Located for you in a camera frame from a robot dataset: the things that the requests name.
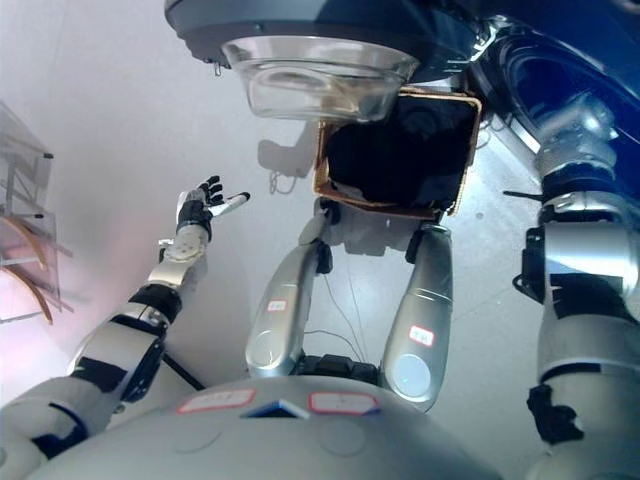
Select black clothes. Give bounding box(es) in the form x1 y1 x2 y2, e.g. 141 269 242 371
324 94 476 209

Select clear acrylic rack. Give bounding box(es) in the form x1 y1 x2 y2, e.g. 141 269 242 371
0 102 76 326

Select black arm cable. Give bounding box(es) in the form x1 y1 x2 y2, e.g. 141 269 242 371
160 352 207 392

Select round glass washing machine door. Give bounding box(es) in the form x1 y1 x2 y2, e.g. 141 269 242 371
163 0 481 124

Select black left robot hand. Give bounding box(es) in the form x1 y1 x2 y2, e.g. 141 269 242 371
175 174 251 236

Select silver robot torso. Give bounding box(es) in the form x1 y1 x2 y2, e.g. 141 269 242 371
29 352 501 480

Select grey front-load washing machine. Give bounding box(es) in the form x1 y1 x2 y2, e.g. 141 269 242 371
464 0 640 151

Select brown wicker laundry basket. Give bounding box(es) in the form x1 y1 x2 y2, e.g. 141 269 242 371
312 85 484 221

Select curved wooden strip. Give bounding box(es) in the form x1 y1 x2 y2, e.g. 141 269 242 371
0 214 55 324

